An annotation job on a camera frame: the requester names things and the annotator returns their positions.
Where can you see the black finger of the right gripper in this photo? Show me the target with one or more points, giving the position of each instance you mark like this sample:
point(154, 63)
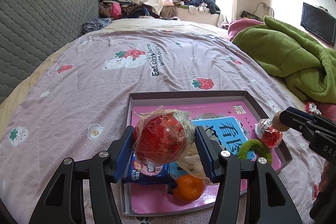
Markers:
point(314, 128)

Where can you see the small brown walnut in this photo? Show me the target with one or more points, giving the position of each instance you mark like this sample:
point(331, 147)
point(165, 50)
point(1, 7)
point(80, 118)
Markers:
point(277, 123)

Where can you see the orange tangerine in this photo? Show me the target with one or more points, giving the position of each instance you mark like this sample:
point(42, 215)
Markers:
point(189, 188)

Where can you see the beige chiffon scrunchie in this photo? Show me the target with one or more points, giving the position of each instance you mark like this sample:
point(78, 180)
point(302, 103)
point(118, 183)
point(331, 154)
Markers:
point(191, 163)

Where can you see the small foil wrapped candy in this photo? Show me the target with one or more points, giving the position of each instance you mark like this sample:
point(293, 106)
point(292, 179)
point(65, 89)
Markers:
point(311, 108)

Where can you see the blue oreo cookie packet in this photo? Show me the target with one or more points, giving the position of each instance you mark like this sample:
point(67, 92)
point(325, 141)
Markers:
point(139, 173)

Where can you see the small wrapped red apple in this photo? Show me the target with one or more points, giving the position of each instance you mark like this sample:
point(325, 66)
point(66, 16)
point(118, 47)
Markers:
point(267, 134)

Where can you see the shallow purple cardboard box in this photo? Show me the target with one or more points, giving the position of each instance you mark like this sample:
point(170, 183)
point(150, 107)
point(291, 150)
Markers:
point(147, 102)

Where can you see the green fleece blanket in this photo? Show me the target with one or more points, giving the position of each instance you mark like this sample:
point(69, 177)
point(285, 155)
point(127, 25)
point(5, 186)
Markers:
point(307, 67)

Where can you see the pink strawberry bed sheet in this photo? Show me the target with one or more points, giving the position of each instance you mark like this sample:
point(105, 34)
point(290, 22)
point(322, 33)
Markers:
point(74, 104)

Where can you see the pink pillow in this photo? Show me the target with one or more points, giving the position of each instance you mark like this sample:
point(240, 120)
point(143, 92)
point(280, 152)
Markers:
point(238, 25)

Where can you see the grey quilted headboard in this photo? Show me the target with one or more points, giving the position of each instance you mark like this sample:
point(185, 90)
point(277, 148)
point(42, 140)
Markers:
point(32, 30)

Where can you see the clothes pile beside headboard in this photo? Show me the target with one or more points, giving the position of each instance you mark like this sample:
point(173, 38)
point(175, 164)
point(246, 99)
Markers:
point(125, 9)

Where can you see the black wall television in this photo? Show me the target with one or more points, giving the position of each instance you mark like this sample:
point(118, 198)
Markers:
point(318, 22)

